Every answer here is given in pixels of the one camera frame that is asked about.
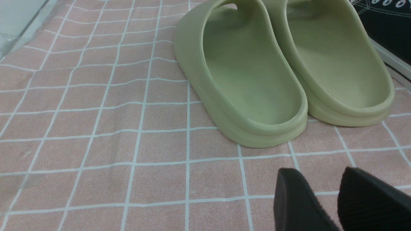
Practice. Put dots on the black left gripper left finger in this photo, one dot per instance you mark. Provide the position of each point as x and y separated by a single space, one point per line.
296 207

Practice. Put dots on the pink checkered tablecloth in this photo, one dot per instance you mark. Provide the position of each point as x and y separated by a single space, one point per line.
100 131

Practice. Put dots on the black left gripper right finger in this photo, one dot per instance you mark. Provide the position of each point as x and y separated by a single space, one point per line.
366 203

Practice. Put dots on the green slide sandal left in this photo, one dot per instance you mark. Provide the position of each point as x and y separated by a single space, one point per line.
228 51

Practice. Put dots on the black canvas sneaker left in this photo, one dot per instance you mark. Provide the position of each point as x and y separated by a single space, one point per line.
388 24

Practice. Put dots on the green slide sandal right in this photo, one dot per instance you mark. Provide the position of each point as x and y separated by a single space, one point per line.
344 78

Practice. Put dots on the green slide sandal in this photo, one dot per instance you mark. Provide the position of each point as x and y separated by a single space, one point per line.
228 51
344 78

